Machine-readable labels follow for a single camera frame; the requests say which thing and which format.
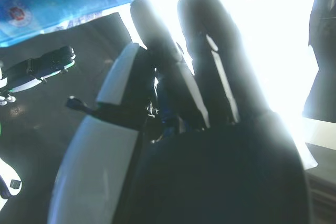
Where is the blue snack packet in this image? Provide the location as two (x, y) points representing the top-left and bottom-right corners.
(0, 0), (132, 48)

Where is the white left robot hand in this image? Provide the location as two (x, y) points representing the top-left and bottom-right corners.
(48, 0), (312, 224)

